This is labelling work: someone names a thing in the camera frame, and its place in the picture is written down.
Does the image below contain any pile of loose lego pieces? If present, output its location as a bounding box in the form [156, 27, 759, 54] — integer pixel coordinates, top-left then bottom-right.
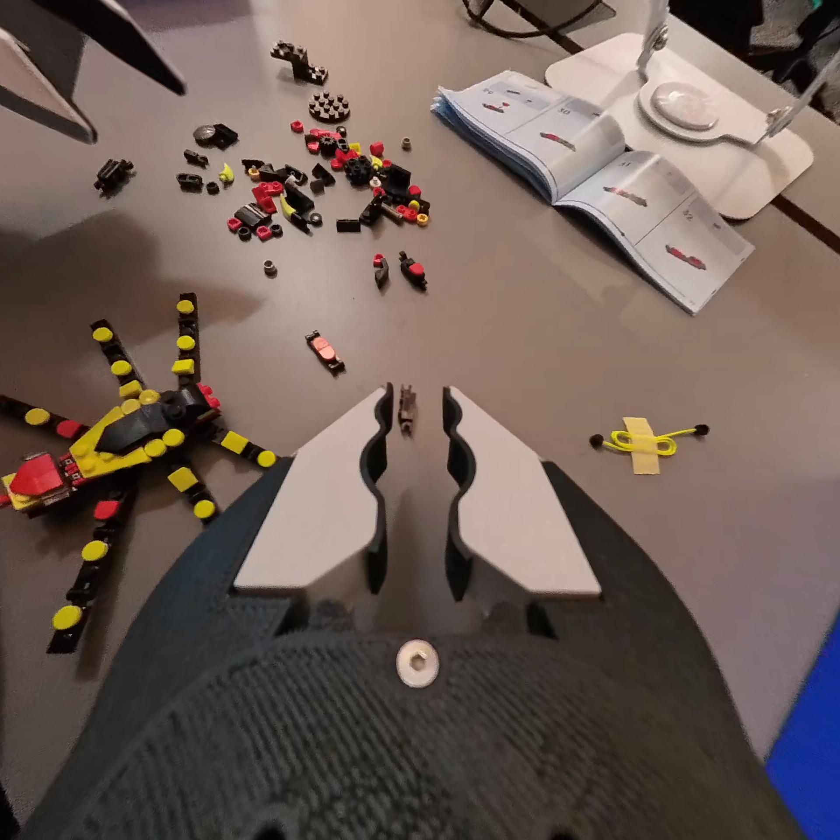
[175, 118, 432, 242]

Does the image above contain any white stand base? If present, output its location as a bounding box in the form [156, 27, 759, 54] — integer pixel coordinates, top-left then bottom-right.
[545, 0, 815, 221]

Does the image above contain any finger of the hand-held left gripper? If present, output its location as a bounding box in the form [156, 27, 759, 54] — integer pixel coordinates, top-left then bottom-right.
[33, 0, 186, 97]
[0, 29, 98, 145]

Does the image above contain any red tile on black lego plate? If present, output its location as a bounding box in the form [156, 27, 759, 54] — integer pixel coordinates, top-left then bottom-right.
[304, 330, 347, 376]

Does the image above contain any lego instruction booklet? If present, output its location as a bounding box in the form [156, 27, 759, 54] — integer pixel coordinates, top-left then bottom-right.
[431, 69, 756, 316]

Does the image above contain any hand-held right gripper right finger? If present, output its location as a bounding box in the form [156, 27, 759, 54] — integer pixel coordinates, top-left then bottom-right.
[443, 387, 601, 601]

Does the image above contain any black lego clip piece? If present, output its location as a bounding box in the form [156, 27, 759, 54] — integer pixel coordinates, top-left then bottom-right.
[93, 157, 135, 196]

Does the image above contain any black yellow lego spider model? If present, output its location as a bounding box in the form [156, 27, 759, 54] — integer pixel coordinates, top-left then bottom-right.
[0, 292, 280, 655]

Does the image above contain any yellow elastic cord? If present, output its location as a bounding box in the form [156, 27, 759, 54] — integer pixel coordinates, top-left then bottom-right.
[588, 424, 711, 458]

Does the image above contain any pale yellow tape strip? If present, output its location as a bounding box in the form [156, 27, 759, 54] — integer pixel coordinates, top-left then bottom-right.
[622, 416, 660, 475]

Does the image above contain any black cable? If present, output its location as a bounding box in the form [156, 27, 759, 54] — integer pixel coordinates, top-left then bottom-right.
[462, 0, 565, 39]

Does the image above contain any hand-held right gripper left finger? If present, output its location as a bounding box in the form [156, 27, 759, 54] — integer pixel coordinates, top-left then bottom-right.
[234, 387, 393, 592]

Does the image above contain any black stepped lego bracket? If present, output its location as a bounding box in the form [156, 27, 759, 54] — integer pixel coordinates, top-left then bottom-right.
[270, 41, 329, 86]

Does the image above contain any blue plastic bin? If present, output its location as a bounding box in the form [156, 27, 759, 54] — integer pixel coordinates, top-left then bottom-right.
[764, 610, 840, 840]

